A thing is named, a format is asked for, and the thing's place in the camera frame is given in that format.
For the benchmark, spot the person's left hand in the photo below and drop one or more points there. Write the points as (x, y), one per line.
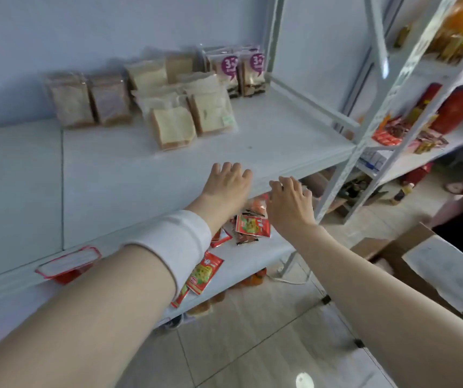
(225, 189)

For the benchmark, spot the person's right hand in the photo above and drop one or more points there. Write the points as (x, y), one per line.
(290, 208)

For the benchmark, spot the person's left little finger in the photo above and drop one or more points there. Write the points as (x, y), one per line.
(215, 171)

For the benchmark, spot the person's right little finger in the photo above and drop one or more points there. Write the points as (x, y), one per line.
(307, 194)

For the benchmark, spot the person's left middle finger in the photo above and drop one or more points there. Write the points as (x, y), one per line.
(236, 172)

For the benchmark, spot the person's right middle finger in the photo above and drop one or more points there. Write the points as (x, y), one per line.
(286, 184)

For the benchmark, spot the person's right forearm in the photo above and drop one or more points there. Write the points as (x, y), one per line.
(377, 311)

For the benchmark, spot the person's left forearm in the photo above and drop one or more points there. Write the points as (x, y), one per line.
(94, 319)

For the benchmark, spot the orange sachet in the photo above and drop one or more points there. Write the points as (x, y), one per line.
(259, 206)

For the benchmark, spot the red seasoning sachet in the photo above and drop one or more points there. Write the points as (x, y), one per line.
(220, 237)
(180, 297)
(253, 226)
(205, 273)

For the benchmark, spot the pile of pale sandwich packets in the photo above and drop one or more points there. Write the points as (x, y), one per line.
(172, 127)

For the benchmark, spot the dark small sachet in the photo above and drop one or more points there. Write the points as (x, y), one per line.
(246, 239)

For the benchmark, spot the blue and white boxes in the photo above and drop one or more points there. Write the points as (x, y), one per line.
(373, 161)

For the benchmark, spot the white metal shelf unit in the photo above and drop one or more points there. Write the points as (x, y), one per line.
(134, 177)

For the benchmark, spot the white wristband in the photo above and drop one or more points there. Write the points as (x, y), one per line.
(174, 242)

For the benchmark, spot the small brown bottle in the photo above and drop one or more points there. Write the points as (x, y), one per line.
(402, 193)

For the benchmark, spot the orange packet under shelf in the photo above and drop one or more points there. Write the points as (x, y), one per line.
(254, 277)

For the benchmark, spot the purple label cake packet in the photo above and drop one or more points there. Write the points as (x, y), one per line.
(253, 74)
(226, 70)

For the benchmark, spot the pile of red snack packets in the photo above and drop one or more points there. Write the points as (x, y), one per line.
(388, 133)

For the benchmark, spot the brown cardboard box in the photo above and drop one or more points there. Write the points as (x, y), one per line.
(393, 258)

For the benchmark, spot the red bottle pack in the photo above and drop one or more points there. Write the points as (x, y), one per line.
(416, 174)

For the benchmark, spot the brown bread packet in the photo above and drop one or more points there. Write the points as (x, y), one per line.
(110, 100)
(71, 103)

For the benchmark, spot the small yellow packets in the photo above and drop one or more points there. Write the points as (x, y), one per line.
(429, 143)

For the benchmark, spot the tan bread packet under shelf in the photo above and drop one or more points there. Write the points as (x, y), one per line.
(200, 309)

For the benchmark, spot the white paper sheet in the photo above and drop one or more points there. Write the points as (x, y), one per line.
(449, 270)

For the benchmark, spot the white side shelf unit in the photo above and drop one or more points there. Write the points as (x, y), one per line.
(462, 137)

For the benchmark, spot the large red bag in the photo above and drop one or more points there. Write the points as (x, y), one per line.
(454, 111)

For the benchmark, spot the red price tag holder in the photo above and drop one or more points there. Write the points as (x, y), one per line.
(68, 262)

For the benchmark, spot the amber bottle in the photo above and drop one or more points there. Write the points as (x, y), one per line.
(402, 36)

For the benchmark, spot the row of orange packets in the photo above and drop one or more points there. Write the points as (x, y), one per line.
(460, 30)

